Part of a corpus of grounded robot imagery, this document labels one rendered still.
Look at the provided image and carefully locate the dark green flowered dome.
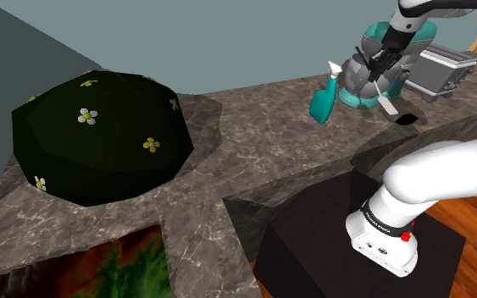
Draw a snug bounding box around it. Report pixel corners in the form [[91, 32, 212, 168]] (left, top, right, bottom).
[[11, 69, 196, 207]]

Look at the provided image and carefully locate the teal spray bottle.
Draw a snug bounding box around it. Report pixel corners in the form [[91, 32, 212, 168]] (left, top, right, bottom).
[[308, 60, 344, 125]]

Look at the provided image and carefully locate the small black flat object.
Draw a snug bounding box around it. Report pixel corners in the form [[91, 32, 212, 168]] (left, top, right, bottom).
[[394, 113, 420, 126]]

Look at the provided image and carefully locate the silver toaster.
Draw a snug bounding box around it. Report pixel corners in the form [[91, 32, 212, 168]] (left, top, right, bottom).
[[404, 43, 477, 104]]

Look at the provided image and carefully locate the dark robot stand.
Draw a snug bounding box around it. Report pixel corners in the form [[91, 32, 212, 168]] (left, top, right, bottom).
[[252, 168, 468, 298]]

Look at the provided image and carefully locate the teal stand mixer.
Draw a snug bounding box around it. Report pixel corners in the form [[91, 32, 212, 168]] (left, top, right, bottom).
[[336, 21, 438, 111]]

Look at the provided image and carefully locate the white spatula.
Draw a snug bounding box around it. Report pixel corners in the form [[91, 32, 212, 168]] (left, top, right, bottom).
[[372, 80, 400, 117]]

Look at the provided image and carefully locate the red green patterned cabinet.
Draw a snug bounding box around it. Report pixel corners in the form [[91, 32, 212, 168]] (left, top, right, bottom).
[[0, 223, 174, 298]]

